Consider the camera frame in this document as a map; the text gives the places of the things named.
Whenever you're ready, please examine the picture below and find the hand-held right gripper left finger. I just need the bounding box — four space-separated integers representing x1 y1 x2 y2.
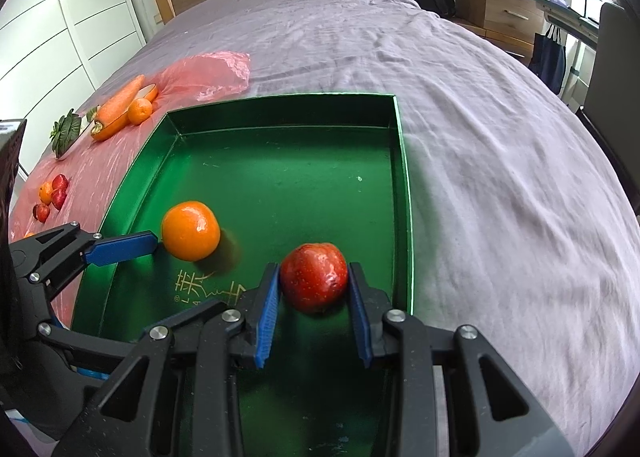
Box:
52 262 281 457

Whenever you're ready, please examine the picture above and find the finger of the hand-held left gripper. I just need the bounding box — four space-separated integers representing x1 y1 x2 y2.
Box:
11 221 160 299
29 279 137 379

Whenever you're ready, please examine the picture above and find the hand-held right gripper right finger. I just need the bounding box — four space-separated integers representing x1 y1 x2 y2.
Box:
348 262 576 457

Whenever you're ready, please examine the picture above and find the large red apple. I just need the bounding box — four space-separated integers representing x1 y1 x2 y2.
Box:
279 242 349 314

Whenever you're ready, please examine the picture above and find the green rectangular tray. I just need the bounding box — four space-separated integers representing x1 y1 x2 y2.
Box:
70 93 416 457

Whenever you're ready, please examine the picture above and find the bok choy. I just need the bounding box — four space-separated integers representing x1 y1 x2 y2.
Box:
49 108 83 153

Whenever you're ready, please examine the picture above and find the orange oval plate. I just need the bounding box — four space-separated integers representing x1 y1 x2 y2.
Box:
91 83 160 142

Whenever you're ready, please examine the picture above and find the carrot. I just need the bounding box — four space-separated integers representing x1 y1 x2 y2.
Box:
86 74 147 128

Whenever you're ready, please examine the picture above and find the white wardrobe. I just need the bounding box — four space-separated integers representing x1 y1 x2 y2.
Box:
0 0 151 178

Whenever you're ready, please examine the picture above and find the pink plastic sheet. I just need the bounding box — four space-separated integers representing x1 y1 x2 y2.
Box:
7 51 252 333

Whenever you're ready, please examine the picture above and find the purple bed sheet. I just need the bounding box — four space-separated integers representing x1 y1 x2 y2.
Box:
7 0 638 457

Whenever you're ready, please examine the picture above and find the navy tote bag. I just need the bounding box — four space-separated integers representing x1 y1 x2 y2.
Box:
528 24 567 95

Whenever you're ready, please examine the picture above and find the wooden dresser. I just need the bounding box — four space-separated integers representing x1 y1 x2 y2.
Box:
454 0 548 60

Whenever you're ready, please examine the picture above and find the grey chair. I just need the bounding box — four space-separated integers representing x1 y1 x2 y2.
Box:
575 2 640 218

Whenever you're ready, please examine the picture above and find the grey desk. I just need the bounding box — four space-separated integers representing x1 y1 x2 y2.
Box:
532 0 601 43

